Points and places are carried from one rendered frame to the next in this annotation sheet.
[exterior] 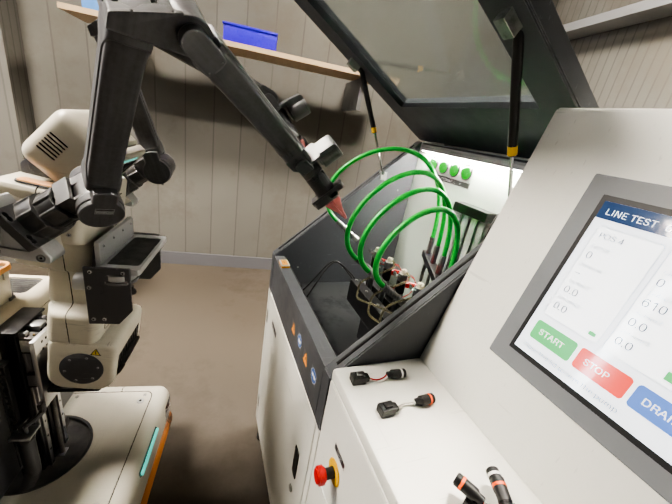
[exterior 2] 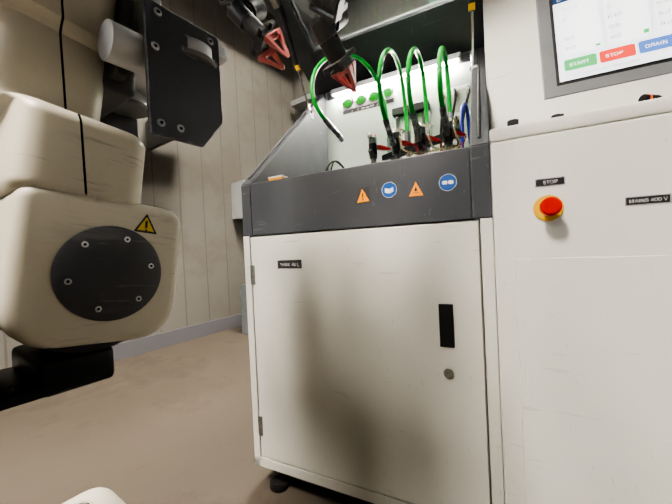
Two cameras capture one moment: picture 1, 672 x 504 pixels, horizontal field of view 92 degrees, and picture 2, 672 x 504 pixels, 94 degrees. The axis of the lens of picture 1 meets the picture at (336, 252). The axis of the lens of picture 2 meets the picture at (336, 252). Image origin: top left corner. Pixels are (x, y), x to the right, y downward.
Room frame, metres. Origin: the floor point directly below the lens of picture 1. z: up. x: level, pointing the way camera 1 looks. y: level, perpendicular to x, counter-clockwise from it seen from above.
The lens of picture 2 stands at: (0.25, 0.66, 0.74)
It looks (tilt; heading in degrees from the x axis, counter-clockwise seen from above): 1 degrees down; 320
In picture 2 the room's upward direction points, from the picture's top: 3 degrees counter-clockwise
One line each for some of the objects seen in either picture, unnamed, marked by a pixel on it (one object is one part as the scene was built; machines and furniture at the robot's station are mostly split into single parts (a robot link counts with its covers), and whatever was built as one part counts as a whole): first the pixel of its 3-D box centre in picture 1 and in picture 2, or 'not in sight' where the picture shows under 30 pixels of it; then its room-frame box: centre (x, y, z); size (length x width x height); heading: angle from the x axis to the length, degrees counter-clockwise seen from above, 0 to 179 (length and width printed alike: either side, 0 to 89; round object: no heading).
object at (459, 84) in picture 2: not in sight; (455, 118); (0.86, -0.47, 1.20); 0.13 x 0.03 x 0.31; 24
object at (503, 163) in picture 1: (472, 157); (390, 76); (1.08, -0.37, 1.43); 0.54 x 0.03 x 0.02; 24
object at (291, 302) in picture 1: (296, 317); (346, 199); (0.88, 0.09, 0.87); 0.62 x 0.04 x 0.16; 24
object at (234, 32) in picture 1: (251, 40); not in sight; (2.55, 0.83, 1.90); 0.35 x 0.24 x 0.12; 105
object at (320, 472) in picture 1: (325, 474); (549, 207); (0.45, -0.06, 0.80); 0.05 x 0.04 x 0.05; 24
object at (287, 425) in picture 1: (277, 417); (351, 358); (0.87, 0.10, 0.44); 0.65 x 0.02 x 0.68; 24
